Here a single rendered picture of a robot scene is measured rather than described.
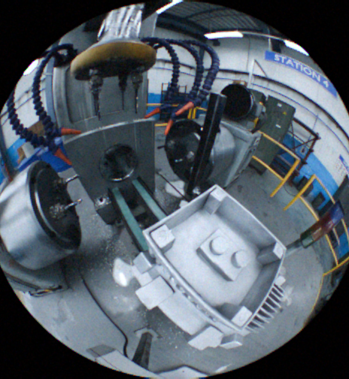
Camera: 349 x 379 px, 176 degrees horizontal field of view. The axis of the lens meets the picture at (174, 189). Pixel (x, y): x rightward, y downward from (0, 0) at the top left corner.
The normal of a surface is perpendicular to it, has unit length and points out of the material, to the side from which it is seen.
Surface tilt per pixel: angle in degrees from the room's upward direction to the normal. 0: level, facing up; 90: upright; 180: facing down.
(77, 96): 90
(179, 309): 0
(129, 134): 90
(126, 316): 0
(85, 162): 90
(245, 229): 90
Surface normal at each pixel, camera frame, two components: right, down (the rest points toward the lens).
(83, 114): 0.62, 0.62
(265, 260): -0.77, 0.40
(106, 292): 0.11, -0.68
